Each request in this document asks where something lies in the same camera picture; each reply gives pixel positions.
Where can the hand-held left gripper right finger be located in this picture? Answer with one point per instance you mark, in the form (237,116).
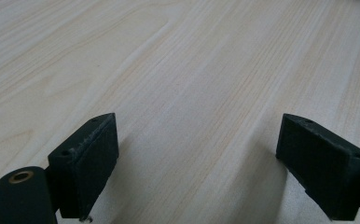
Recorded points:
(321,168)

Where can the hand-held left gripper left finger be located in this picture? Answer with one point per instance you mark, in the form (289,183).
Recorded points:
(85,168)

